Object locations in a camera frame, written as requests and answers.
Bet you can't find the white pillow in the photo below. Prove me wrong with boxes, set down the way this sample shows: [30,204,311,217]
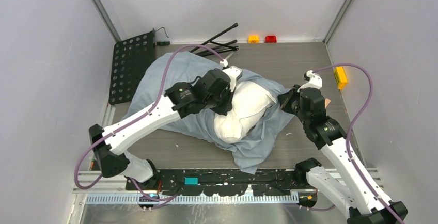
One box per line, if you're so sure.
[213,81,276,144]

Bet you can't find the blue beige patchwork pillowcase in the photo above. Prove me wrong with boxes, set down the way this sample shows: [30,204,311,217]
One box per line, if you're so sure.
[121,51,295,175]

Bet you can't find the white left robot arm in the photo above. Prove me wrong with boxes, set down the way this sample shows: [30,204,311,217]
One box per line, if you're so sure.
[89,66,242,190]

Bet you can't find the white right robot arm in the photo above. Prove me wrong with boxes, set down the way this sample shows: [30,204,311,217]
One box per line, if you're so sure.
[278,85,408,224]

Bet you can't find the beige wooden block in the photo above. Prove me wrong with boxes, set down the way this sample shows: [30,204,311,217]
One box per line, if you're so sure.
[324,99,331,108]

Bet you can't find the yellow rectangular block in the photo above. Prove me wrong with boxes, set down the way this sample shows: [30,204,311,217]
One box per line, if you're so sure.
[333,67,349,90]

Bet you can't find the black folding stand legs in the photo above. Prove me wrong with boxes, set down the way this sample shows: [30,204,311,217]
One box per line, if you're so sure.
[154,22,240,58]

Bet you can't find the yellow orange round block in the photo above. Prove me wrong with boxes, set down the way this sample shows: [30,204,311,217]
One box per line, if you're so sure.
[248,35,260,43]

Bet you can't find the red block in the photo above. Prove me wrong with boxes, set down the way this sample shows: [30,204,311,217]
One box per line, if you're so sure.
[264,35,277,43]

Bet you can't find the teal block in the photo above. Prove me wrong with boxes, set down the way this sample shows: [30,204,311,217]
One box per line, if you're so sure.
[184,177,198,185]

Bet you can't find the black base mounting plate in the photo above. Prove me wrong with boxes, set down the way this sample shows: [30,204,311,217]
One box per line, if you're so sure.
[138,169,317,197]

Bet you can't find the black perforated music stand tray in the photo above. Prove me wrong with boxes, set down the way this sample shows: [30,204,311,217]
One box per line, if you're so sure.
[108,29,156,105]

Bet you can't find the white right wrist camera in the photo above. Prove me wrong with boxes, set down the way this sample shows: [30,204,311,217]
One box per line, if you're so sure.
[298,70,323,92]

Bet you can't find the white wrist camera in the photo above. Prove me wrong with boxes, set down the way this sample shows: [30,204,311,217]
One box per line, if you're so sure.
[219,59,242,92]
[298,70,323,92]

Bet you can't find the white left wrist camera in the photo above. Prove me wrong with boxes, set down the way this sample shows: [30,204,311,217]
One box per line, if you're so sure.
[219,59,242,92]

